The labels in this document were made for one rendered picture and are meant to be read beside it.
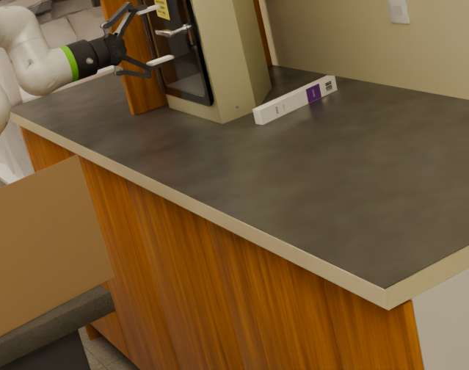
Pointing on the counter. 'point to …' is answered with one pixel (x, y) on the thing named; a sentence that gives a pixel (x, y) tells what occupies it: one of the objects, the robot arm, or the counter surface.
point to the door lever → (171, 31)
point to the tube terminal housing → (229, 60)
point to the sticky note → (162, 9)
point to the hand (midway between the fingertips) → (161, 32)
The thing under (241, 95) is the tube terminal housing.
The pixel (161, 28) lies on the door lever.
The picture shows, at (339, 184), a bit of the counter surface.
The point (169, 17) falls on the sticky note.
